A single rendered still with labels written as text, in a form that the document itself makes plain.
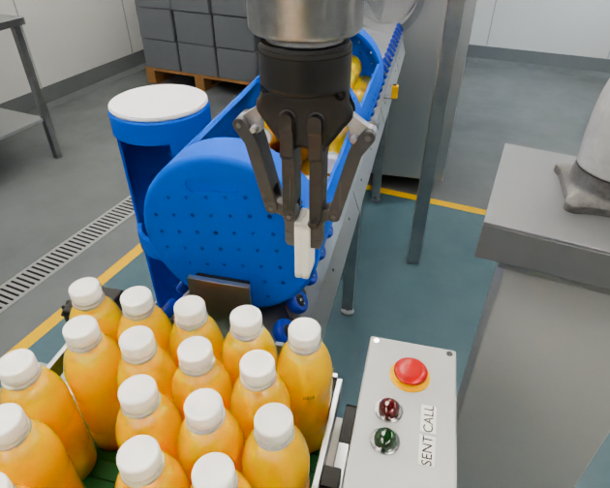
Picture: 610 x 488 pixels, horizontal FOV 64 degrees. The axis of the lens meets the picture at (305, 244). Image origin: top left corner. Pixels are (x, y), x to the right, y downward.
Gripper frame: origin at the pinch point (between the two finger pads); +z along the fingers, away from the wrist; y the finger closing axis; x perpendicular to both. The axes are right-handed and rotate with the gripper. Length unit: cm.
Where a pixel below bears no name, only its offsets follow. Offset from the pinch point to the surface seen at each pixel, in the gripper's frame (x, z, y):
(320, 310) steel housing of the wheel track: -26.8, 35.5, 3.8
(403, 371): 3.6, 12.3, -11.8
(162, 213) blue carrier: -16.4, 10.7, 26.8
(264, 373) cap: 7.5, 12.3, 2.5
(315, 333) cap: 0.6, 12.2, -1.4
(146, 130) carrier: -69, 23, 61
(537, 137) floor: -335, 122, -96
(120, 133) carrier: -70, 25, 70
